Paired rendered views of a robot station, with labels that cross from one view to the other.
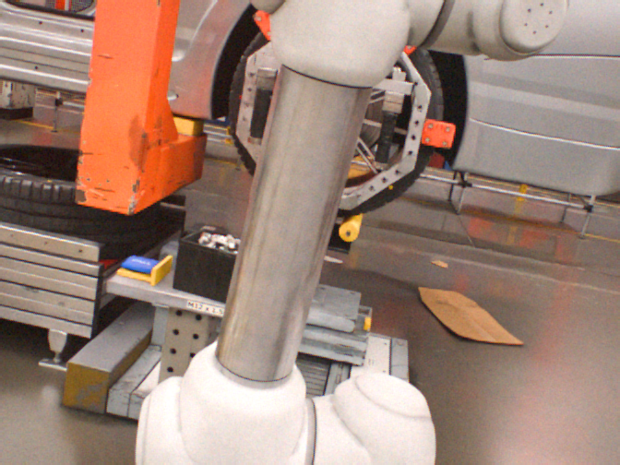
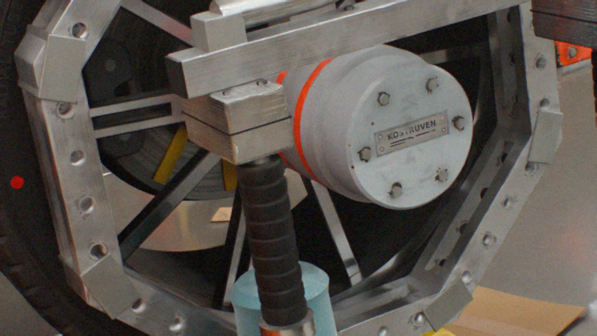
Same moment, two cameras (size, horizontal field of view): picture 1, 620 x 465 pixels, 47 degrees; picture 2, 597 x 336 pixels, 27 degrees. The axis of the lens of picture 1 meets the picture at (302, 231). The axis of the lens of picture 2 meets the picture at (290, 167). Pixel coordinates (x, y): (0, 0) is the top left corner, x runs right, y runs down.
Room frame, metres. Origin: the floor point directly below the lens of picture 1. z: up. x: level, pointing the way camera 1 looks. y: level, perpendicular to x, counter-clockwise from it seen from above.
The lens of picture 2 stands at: (1.16, 0.58, 1.19)
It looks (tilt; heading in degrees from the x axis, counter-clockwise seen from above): 19 degrees down; 330
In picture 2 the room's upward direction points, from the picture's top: 9 degrees counter-clockwise
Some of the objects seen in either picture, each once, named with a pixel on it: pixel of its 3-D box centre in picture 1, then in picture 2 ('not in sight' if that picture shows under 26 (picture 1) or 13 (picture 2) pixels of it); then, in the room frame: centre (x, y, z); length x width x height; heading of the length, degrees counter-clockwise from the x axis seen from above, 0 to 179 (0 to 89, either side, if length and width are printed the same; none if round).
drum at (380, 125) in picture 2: not in sight; (352, 115); (2.08, -0.01, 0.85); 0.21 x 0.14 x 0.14; 175
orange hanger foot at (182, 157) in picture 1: (162, 131); not in sight; (2.22, 0.48, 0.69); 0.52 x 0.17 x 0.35; 175
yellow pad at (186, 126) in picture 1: (179, 124); not in sight; (2.39, 0.47, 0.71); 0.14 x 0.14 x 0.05; 85
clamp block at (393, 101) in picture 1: (393, 101); (585, 8); (1.93, -0.17, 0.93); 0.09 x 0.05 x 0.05; 175
